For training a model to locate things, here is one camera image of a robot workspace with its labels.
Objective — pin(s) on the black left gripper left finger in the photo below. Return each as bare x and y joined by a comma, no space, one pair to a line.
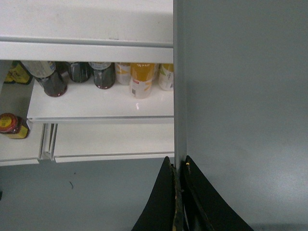
164,209

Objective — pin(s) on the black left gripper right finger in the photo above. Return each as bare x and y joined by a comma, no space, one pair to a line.
204,207

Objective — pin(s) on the grey silver metal tray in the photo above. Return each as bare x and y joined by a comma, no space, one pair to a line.
241,104

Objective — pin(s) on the white metal shelf unit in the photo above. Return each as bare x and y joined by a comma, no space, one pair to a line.
87,123

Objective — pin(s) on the yellow white drink bottle front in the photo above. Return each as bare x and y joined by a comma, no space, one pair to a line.
141,77

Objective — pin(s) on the yellow white drink bottle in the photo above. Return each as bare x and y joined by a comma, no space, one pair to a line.
141,77
122,72

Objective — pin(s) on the green white drink bottle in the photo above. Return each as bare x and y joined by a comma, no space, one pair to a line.
166,77

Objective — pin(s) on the dark tea bottle right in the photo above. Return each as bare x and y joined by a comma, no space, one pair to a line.
103,74

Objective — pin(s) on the dark tea bottle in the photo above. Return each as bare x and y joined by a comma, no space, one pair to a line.
103,74
79,72
47,76

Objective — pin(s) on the yellow white drink bottle back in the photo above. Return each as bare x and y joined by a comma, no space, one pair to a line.
122,72

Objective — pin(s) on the dark tea bottle middle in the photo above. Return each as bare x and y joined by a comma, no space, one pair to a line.
79,72

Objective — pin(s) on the red lid sauce jar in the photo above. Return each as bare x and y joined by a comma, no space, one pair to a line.
13,127

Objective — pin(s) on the dark tea bottle left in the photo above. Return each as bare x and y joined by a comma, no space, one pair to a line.
47,76

